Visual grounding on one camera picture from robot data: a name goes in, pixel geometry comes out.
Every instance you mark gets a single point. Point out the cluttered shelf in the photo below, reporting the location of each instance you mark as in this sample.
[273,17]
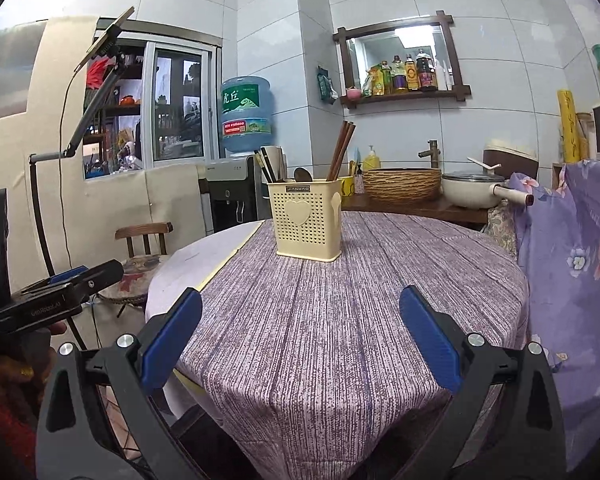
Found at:
[115,135]

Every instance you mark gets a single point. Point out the wooden counter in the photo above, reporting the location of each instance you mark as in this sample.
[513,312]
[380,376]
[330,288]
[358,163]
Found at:
[420,210]

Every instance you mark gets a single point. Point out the green hanging packet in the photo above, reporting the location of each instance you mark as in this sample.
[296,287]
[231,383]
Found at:
[326,85]

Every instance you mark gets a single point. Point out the wooden chair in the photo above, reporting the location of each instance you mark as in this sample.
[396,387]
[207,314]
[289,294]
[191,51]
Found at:
[142,232]

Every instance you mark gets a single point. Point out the bronze faucet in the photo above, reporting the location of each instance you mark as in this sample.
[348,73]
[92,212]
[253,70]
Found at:
[431,152]

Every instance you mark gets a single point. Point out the pink cup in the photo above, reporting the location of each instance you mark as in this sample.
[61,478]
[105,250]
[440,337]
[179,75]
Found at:
[353,94]

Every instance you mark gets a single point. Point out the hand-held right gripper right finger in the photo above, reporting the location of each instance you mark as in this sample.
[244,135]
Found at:
[430,342]

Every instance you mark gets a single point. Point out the purple floral cloth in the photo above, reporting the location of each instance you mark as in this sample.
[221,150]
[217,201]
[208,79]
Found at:
[570,260]

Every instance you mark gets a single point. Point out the yellow soap bottle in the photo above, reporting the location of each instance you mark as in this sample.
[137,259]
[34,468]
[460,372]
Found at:
[371,160]

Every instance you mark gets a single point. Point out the orange pot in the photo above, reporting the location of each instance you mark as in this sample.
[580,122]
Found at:
[127,100]

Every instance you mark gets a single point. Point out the grey water dispenser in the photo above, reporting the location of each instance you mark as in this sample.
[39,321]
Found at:
[230,195]

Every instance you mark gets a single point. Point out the white squeeze bottle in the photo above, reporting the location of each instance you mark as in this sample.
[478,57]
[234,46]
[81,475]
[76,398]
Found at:
[442,79]

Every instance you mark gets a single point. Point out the purple striped tablecloth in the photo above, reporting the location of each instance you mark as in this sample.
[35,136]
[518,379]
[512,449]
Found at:
[340,335]

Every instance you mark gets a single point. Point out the yellow mug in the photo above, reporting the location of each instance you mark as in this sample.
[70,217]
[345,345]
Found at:
[347,186]

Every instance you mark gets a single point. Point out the woven basket sink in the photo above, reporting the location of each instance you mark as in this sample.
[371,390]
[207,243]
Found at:
[402,185]

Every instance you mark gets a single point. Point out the white rice cooker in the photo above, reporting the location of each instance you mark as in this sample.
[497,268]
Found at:
[515,155]

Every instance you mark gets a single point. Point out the person's left hand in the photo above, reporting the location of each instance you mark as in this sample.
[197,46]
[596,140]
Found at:
[25,367]

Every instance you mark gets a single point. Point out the white table cover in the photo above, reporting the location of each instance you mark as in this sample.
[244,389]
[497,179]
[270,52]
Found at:
[200,260]

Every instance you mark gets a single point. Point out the white ladle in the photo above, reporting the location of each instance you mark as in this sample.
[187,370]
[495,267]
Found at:
[482,162]

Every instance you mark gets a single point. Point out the blue water bottle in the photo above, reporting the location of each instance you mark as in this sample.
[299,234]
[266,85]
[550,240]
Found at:
[246,115]

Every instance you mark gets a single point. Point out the red paper decoration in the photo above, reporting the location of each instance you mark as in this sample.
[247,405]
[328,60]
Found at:
[97,72]

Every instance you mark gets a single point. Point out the purple label bottle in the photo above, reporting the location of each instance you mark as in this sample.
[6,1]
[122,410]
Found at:
[399,77]

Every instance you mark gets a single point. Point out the yellow roll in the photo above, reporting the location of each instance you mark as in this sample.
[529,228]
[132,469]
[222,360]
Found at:
[568,125]

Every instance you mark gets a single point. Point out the yellow green snack packet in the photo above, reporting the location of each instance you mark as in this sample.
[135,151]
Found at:
[371,84]

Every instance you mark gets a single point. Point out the wooden framed mirror shelf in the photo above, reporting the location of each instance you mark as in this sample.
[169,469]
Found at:
[405,97]

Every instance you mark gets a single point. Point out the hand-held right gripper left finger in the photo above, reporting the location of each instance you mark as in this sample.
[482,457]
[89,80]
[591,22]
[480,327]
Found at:
[172,342]

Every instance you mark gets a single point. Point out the cream perforated utensil holder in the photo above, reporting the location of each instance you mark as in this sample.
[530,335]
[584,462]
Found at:
[305,220]

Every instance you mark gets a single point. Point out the dark soy sauce bottle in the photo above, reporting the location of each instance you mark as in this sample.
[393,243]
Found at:
[426,74]

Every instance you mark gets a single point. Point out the green label bottle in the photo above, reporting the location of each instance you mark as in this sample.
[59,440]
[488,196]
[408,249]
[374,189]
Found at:
[385,80]

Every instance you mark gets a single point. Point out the sliding window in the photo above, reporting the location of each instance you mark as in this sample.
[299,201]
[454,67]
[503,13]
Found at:
[180,105]

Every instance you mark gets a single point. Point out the cat print seat cushion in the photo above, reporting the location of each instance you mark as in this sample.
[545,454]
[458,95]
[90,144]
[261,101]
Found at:
[135,280]

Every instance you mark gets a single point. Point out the metal spoon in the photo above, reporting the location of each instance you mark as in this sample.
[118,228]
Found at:
[303,174]

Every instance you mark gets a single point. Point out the person's left forearm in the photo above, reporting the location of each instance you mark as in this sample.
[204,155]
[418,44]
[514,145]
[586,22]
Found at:
[0,430]

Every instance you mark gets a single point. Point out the phone on stand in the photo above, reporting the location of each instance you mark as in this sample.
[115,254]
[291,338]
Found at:
[105,40]

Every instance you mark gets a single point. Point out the yellow oil bottle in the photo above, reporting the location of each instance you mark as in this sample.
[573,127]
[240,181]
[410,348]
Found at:
[411,77]

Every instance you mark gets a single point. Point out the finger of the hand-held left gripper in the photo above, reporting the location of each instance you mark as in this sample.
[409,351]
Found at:
[102,277]
[67,276]

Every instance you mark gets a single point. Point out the patterned cushion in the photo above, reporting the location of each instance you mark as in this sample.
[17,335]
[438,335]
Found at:
[500,230]

